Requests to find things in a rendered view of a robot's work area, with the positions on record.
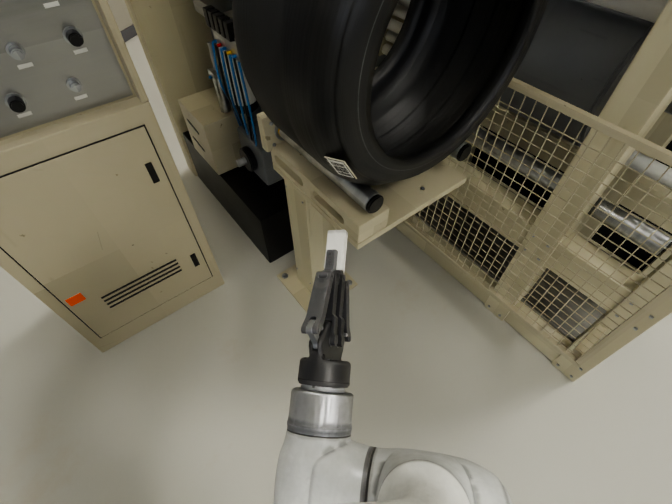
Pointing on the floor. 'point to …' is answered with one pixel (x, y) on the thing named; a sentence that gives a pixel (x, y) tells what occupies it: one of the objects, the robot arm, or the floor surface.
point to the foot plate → (303, 285)
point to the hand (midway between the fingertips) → (336, 252)
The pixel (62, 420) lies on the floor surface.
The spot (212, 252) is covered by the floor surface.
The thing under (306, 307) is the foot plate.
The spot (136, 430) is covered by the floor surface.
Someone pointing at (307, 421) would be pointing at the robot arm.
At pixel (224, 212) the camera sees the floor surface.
